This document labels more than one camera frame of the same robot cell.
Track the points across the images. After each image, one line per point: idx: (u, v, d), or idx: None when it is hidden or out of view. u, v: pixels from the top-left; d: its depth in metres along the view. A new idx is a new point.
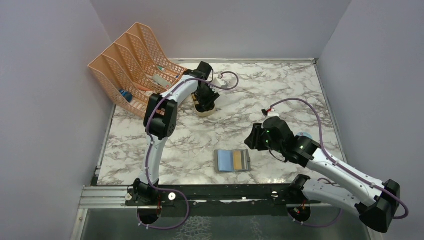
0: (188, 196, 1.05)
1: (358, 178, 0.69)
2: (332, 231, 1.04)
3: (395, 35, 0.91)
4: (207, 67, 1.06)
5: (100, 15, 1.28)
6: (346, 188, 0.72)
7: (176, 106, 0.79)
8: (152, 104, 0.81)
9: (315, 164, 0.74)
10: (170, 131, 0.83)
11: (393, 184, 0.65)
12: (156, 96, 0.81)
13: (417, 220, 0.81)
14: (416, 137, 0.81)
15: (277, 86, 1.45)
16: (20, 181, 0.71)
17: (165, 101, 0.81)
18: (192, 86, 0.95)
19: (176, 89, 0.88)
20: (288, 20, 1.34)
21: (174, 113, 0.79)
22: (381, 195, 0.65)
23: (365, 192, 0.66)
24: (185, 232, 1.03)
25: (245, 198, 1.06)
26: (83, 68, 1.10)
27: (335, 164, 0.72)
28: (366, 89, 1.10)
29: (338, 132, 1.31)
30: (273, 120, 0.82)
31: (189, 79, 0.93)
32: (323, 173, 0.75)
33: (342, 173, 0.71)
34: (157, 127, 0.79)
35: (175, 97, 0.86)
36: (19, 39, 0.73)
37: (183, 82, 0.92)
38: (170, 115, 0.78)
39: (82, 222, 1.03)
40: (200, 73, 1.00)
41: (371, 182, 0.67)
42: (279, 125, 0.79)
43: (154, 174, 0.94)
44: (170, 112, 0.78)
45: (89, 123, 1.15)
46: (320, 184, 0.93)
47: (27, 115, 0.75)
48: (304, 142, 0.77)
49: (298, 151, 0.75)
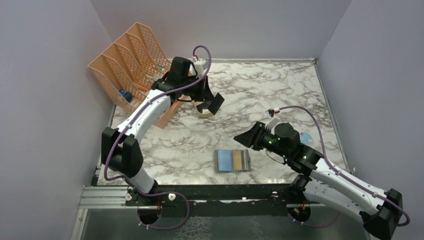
0: (189, 197, 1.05)
1: (360, 187, 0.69)
2: (333, 232, 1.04)
3: (394, 35, 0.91)
4: (182, 65, 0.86)
5: (100, 15, 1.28)
6: (349, 196, 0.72)
7: (134, 143, 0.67)
8: (107, 142, 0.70)
9: (317, 173, 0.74)
10: (135, 167, 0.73)
11: (395, 193, 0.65)
12: (109, 130, 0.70)
13: (417, 220, 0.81)
14: (416, 137, 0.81)
15: (277, 86, 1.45)
16: (21, 180, 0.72)
17: (122, 136, 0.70)
18: (160, 105, 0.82)
19: (137, 118, 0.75)
20: (288, 20, 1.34)
21: (134, 150, 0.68)
22: (383, 204, 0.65)
23: (368, 201, 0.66)
24: (185, 232, 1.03)
25: (245, 198, 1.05)
26: (83, 68, 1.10)
27: (337, 174, 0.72)
28: (365, 89, 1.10)
29: (338, 132, 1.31)
30: (285, 127, 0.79)
31: (155, 98, 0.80)
32: (327, 182, 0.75)
33: (345, 183, 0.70)
34: (118, 165, 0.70)
35: (135, 128, 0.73)
36: (20, 39, 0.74)
37: (148, 104, 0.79)
38: (129, 153, 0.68)
39: (82, 222, 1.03)
40: (173, 81, 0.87)
41: (373, 192, 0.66)
42: (292, 135, 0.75)
43: (146, 185, 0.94)
44: (128, 150, 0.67)
45: (89, 123, 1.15)
46: (323, 186, 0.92)
47: (27, 114, 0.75)
48: (307, 152, 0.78)
49: (302, 161, 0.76)
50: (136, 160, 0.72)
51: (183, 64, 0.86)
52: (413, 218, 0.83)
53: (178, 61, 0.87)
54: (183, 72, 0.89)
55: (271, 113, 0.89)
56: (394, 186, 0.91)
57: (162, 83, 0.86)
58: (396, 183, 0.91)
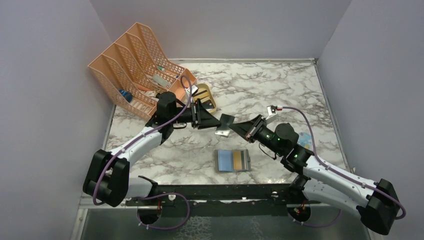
0: (189, 196, 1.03)
1: (350, 179, 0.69)
2: (333, 232, 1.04)
3: (394, 35, 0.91)
4: (167, 108, 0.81)
5: (100, 15, 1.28)
6: (342, 191, 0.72)
7: (126, 166, 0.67)
8: (96, 166, 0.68)
9: (308, 170, 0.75)
10: (120, 196, 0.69)
11: (385, 183, 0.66)
12: (101, 152, 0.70)
13: (417, 220, 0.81)
14: (416, 137, 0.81)
15: (277, 86, 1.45)
16: (21, 179, 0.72)
17: (113, 158, 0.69)
18: (154, 139, 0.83)
19: (131, 144, 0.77)
20: (288, 20, 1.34)
21: (123, 174, 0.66)
22: (372, 193, 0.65)
23: (357, 193, 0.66)
24: (185, 232, 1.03)
25: (245, 198, 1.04)
26: (83, 68, 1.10)
27: (326, 169, 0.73)
28: (365, 89, 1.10)
29: (338, 132, 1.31)
30: (286, 128, 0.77)
31: (150, 131, 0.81)
32: (318, 178, 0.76)
33: (335, 177, 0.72)
34: (102, 192, 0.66)
35: (128, 153, 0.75)
36: (20, 38, 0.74)
37: (141, 136, 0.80)
38: (118, 177, 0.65)
39: (82, 221, 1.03)
40: (163, 117, 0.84)
41: (361, 182, 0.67)
42: (292, 138, 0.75)
43: (144, 190, 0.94)
44: (119, 173, 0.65)
45: (89, 124, 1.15)
46: (321, 185, 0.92)
47: (27, 114, 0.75)
48: (299, 151, 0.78)
49: (294, 160, 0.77)
50: (123, 186, 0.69)
51: (167, 108, 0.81)
52: (414, 218, 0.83)
53: (162, 104, 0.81)
54: (170, 109, 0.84)
55: (273, 109, 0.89)
56: (394, 186, 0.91)
57: (155, 123, 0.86)
58: (396, 183, 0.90)
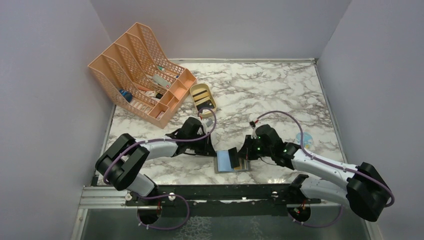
0: (188, 197, 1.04)
1: (332, 166, 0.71)
2: (333, 233, 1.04)
3: (394, 36, 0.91)
4: (192, 126, 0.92)
5: (100, 15, 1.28)
6: (328, 178, 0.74)
7: (144, 154, 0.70)
8: (116, 147, 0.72)
9: (295, 162, 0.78)
10: (129, 182, 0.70)
11: (368, 166, 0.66)
12: (126, 136, 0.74)
13: (418, 221, 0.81)
14: (416, 138, 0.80)
15: (277, 86, 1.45)
16: (20, 179, 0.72)
17: (134, 145, 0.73)
18: (169, 146, 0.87)
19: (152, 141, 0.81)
20: (288, 20, 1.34)
21: (139, 161, 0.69)
22: (353, 176, 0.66)
23: (339, 177, 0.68)
24: (185, 232, 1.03)
25: (245, 198, 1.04)
26: (83, 68, 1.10)
27: (311, 158, 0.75)
28: (365, 89, 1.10)
29: (338, 132, 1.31)
30: (264, 127, 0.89)
31: (169, 138, 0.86)
32: (306, 168, 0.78)
33: (319, 165, 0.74)
34: (113, 173, 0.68)
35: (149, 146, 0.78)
36: (18, 38, 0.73)
37: (160, 140, 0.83)
38: (134, 161, 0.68)
39: (82, 222, 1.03)
40: (184, 133, 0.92)
41: (342, 167, 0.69)
42: (268, 132, 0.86)
43: (145, 188, 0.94)
44: (136, 158, 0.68)
45: (89, 124, 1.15)
46: (316, 181, 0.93)
47: (26, 114, 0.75)
48: (288, 146, 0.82)
49: (282, 154, 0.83)
50: (134, 173, 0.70)
51: (192, 126, 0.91)
52: (414, 219, 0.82)
53: (189, 123, 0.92)
54: (193, 130, 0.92)
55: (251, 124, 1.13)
56: (395, 186, 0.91)
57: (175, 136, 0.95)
58: (396, 183, 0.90)
